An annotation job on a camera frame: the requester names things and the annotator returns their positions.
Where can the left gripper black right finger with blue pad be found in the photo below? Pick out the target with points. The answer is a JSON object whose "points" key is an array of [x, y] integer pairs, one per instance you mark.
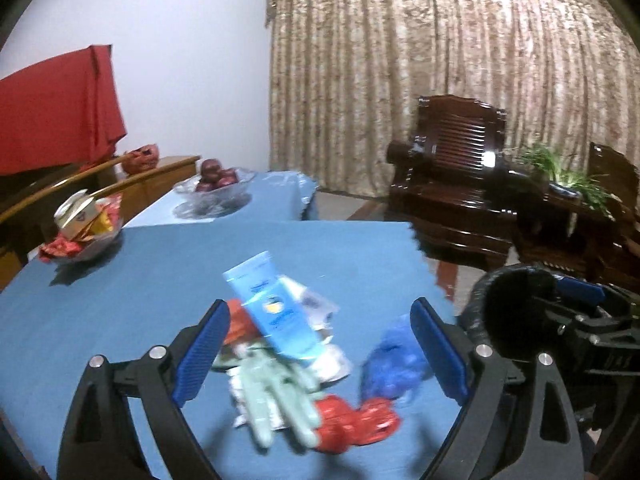
{"points": [[514, 423]]}

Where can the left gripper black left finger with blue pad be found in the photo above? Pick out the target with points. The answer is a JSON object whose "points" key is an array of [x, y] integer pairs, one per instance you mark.
{"points": [[99, 440]]}

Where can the blue plastic bag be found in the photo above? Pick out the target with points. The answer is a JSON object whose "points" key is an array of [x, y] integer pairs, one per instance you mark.
{"points": [[395, 369]]}

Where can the mint green rubber glove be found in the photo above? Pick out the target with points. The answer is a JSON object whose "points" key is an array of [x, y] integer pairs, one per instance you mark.
{"points": [[267, 385]]}

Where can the red plastic bag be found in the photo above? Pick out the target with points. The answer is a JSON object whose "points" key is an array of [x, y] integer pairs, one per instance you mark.
{"points": [[343, 426]]}

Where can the orange spiky scrub pad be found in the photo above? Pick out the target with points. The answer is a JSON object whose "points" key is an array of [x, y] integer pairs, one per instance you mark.
{"points": [[241, 328]]}

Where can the white tissue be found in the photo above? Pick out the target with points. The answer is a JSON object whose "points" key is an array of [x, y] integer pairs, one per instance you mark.
{"points": [[332, 365]]}

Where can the light blue cream tube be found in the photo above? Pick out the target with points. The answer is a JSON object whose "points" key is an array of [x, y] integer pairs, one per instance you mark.
{"points": [[289, 315]]}

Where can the black lined trash bin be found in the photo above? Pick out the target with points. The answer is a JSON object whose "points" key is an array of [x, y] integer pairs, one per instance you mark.
{"points": [[500, 310]]}

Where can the dark wooden armchair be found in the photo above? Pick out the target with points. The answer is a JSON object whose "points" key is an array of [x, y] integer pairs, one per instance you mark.
{"points": [[618, 237], [450, 179]]}

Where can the dark wooden side table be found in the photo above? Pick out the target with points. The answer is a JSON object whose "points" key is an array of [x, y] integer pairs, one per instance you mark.
{"points": [[554, 227]]}

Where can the blue felt table mat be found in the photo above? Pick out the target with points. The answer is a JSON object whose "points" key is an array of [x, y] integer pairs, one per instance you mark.
{"points": [[164, 278]]}

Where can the green potted plant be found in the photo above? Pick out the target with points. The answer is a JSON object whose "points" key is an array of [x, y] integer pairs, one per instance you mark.
{"points": [[547, 160]]}

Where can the glass snack dish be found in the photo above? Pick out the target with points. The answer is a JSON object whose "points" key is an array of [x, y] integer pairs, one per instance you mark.
{"points": [[91, 241]]}

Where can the glass fruit bowl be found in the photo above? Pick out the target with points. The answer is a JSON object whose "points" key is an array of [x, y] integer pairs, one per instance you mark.
{"points": [[218, 202]]}

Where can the red packet on sideboard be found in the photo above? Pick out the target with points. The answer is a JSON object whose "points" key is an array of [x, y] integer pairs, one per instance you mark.
{"points": [[140, 160]]}

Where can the dark red apples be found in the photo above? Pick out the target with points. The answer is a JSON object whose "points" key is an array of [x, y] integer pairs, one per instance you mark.
{"points": [[213, 176]]}

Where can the light blue tablecloth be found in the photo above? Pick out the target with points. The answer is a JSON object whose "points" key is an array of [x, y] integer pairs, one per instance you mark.
{"points": [[272, 196]]}

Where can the red cloth cover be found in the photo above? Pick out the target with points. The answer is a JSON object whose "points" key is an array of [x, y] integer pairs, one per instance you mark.
{"points": [[60, 111]]}

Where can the patterned beige curtain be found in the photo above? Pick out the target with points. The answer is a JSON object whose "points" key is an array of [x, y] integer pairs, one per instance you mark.
{"points": [[346, 76]]}

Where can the wooden chair back rail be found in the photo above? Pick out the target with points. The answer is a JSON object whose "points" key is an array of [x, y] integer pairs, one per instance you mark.
{"points": [[31, 196]]}

